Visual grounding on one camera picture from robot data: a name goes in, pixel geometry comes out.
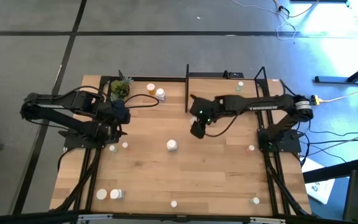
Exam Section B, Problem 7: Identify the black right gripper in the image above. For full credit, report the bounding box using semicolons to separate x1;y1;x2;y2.
188;94;220;140

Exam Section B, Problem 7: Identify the potted succulent plant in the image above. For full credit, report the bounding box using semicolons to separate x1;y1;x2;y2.
109;70;134;102

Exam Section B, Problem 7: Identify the white printed paper bag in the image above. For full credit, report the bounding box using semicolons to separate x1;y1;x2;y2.
300;157;336;205

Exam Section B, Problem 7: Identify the black desk beam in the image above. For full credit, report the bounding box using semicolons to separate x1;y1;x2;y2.
302;157;358;184

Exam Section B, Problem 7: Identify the black gantry bar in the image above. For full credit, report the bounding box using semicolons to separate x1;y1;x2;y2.
0;210;358;224

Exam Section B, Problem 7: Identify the grey desk foot bar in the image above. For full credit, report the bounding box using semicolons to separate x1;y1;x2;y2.
314;75;358;85

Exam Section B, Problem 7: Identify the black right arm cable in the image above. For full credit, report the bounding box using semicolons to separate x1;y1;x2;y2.
204;113;241;138

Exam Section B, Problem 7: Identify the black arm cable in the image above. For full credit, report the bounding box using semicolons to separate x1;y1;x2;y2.
123;93;160;110
204;113;241;138

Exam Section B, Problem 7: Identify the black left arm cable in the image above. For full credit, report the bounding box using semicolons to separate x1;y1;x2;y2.
123;93;160;110

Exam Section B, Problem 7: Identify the wooden shelf black frame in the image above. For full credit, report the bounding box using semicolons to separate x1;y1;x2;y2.
185;63;269;113

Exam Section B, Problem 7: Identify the black bracket white label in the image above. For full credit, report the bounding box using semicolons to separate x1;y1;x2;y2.
224;70;245;79

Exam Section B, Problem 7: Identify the silver aluminium extrusion bracket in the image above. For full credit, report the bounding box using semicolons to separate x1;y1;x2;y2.
78;213;114;221
249;217;287;224

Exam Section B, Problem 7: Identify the white floor cable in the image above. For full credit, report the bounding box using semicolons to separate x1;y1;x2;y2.
230;0;298;41

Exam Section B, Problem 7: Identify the beige cable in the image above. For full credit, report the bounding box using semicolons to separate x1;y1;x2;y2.
305;126;358;156
321;83;358;103

